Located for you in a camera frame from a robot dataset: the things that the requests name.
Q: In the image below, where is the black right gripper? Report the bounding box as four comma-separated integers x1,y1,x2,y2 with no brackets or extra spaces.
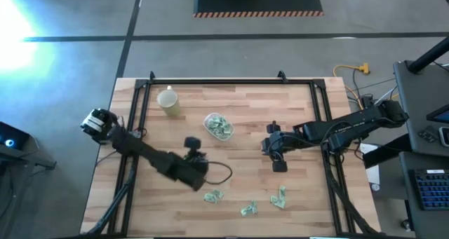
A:
261,133,299,173

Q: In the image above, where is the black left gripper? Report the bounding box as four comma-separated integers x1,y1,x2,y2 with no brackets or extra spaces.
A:
164,153,210,193

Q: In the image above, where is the clear plastic container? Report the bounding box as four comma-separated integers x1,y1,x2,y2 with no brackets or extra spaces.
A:
203,112,236,142

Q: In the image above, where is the yellow-green cup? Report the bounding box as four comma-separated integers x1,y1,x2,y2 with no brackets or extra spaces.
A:
156,86,182,118

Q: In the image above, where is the white paper sheet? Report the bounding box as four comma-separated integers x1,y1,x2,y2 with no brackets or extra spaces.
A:
359,142,382,186

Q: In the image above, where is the black hazard-striped floor mat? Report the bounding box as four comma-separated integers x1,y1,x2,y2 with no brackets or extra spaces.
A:
193,0,325,19

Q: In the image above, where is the small black controller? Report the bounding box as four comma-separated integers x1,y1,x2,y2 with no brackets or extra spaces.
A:
417,128,438,144

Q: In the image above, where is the backlit keyboard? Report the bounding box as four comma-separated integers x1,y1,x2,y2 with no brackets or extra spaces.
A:
408,168,449,212

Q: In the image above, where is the dark grey desk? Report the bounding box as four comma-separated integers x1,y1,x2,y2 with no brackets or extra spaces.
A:
398,151,449,239

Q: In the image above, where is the tablet screen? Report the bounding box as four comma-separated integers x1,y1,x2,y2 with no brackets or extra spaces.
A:
426,104,449,125

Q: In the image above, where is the smartphone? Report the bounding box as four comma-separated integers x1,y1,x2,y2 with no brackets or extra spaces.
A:
438,125,449,148

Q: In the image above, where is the black pole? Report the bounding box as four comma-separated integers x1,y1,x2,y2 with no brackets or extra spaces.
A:
406,34,449,75

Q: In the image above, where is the black box with blue light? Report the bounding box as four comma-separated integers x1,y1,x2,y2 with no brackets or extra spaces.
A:
0,121,31,151

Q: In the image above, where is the black left camera cable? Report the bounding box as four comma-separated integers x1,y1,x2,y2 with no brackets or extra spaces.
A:
205,161,234,186

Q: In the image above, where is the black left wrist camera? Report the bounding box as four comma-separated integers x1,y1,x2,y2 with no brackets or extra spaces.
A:
184,136,202,151

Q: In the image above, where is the yellow extension cord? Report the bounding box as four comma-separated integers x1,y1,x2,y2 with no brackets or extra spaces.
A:
332,62,400,109

